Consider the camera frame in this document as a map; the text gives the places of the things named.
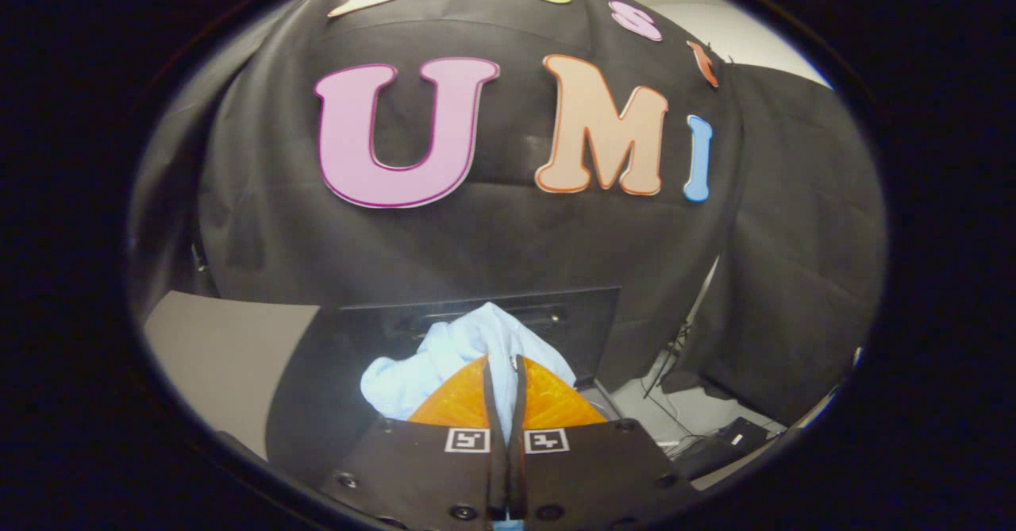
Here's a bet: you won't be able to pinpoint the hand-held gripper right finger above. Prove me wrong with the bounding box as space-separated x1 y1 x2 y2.
508 355 699 528

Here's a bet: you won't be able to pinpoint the white pole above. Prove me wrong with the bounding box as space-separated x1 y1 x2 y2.
825 346 866 406

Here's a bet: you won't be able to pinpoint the black backdrop cloth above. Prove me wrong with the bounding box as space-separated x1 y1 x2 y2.
127 0 888 429

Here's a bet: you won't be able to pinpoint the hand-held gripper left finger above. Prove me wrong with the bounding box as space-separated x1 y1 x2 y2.
321 355 509 528

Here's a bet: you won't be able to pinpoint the white and grey cabinet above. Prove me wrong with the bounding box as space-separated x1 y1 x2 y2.
143 291 382 484

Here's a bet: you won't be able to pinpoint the light blue garment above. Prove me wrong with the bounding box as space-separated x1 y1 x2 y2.
360 302 578 444

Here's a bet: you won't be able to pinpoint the black floor cables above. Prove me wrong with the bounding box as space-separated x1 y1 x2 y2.
641 257 719 441

